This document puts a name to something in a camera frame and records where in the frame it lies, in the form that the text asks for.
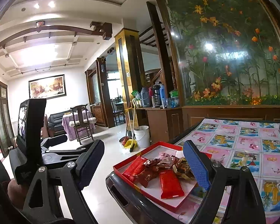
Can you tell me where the floral glass partition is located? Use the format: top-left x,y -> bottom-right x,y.
156,0 -> 280,106

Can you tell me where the red white box lid tray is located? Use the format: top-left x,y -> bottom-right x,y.
113,141 -> 212,213

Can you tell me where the left hand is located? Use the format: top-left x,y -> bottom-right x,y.
7,178 -> 29,210

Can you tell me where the wooden side cabinet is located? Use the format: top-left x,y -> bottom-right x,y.
136,107 -> 184,143

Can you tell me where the yellow dustpan and broom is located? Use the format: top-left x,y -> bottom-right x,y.
119,98 -> 137,152

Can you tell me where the blue thermos bottle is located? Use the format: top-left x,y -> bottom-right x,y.
141,87 -> 151,108

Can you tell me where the wooden chair with cushion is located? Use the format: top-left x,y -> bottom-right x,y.
70,104 -> 94,145

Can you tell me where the red square snack packet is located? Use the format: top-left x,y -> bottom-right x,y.
122,156 -> 147,183

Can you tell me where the dark brown candy packet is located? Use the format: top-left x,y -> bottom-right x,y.
137,158 -> 161,188

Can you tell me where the framed floral painting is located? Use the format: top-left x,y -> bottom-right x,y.
29,74 -> 67,99

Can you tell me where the large red snack packet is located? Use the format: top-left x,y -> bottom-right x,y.
159,169 -> 185,199

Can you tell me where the black leather sofa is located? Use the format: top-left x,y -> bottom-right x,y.
47,110 -> 70,137

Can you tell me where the purple cloth covered table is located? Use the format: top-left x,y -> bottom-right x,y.
62,110 -> 97,141

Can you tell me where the white plastic bucket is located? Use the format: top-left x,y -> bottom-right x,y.
134,125 -> 151,148

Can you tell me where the pink white snack packet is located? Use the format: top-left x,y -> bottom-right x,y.
159,152 -> 179,165

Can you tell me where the brown gold snack packet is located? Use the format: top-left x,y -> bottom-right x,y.
172,157 -> 195,181

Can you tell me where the colourful patterned tablecloth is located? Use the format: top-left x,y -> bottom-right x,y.
176,118 -> 280,223

